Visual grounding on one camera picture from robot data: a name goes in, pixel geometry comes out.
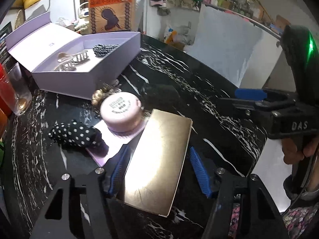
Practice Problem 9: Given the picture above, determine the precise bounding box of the black white polka-dot scrunchie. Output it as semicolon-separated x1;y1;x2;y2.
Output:
48;119;102;148

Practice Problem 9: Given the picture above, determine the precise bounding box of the purple card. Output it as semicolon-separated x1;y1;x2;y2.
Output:
87;117;149;167

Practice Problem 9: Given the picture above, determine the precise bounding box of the gold rectangular case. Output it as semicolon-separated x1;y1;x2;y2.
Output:
122;110;192;217

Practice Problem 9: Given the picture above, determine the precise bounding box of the pink round compact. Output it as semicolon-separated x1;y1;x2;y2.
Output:
100;92;142;133

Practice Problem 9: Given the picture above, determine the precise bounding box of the gold pearl hair clip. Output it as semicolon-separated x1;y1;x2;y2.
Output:
91;79;122;108

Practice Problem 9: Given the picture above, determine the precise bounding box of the person's right hand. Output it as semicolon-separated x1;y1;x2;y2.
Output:
281;138;318;165

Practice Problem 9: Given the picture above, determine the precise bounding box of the clear drinking glass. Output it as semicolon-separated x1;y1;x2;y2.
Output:
7;63;32;116

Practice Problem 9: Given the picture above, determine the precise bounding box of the red plastic container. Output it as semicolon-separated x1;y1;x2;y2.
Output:
1;65;15;117

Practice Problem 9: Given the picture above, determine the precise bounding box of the beige hair claw clip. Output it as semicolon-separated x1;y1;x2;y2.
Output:
54;50;90;72

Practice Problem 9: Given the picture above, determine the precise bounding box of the lavender open gift box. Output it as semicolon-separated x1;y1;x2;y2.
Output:
5;12;141;99

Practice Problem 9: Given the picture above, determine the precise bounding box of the dark gingham scrunchie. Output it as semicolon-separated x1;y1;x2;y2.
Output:
93;44;119;58

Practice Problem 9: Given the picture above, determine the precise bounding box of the brown paper takeaway bag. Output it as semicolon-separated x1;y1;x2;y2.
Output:
88;0;136;33

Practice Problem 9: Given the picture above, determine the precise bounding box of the white refrigerator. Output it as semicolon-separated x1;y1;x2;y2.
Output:
24;0;80;27

